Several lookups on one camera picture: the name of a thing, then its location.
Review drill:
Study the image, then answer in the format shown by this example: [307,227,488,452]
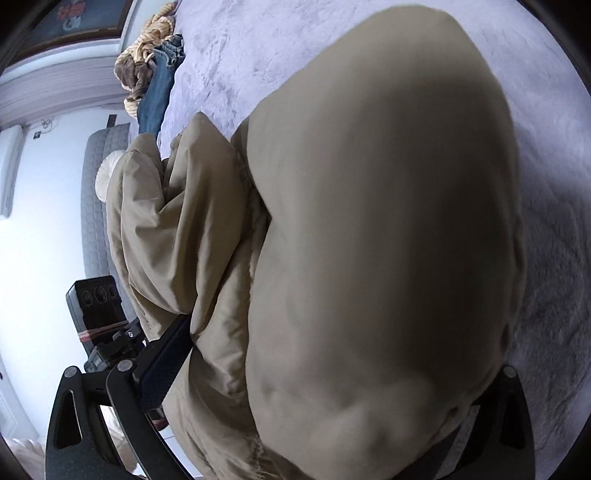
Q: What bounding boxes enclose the grey quilted headboard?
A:
[81,124,139,324]

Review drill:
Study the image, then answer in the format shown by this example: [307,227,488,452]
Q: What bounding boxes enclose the white round pillow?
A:
[95,152,125,201]

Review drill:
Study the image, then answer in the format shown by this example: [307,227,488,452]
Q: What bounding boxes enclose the brown fluffy garment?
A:
[115,48,155,100]

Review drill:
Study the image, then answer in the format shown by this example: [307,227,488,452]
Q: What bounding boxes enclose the folded blue jeans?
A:
[136,34,186,137]

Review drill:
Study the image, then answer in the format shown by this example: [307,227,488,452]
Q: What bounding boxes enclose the striped beige plush blanket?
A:
[124,2,178,121]

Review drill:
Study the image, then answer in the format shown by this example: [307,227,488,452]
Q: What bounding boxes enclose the framed wall picture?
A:
[18,0,134,54]

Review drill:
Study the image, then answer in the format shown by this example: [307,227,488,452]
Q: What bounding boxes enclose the white pleated curtain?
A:
[0,39,134,127]

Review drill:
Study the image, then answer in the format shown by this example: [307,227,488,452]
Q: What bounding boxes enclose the white wall air conditioner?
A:
[0,126,25,217]

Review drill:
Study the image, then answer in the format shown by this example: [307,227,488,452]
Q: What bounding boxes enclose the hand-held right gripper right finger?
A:
[422,364,537,480]

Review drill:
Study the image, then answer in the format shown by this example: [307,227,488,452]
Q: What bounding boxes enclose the beige puffer jacket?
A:
[106,9,529,480]

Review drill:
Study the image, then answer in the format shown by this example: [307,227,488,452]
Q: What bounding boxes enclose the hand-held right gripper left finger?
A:
[45,316,195,480]

